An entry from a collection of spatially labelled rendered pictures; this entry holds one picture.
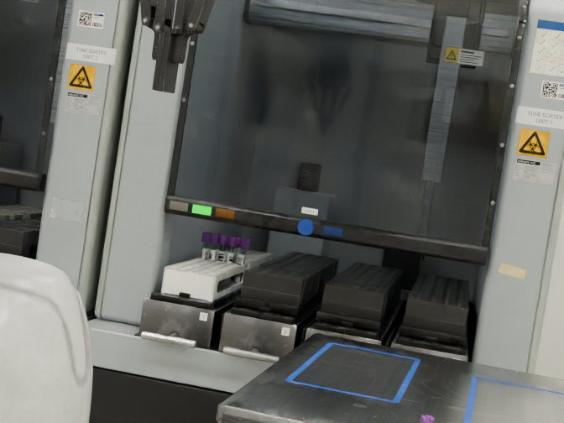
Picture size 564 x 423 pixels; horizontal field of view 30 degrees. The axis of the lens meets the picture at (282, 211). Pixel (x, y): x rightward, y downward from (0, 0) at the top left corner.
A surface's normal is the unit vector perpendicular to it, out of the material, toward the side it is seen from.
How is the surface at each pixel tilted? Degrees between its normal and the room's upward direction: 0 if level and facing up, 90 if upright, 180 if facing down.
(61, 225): 90
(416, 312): 90
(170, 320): 90
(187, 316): 90
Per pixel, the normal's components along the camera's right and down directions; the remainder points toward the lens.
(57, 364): 0.75, -0.03
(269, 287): -0.16, 0.03
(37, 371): 0.59, -0.05
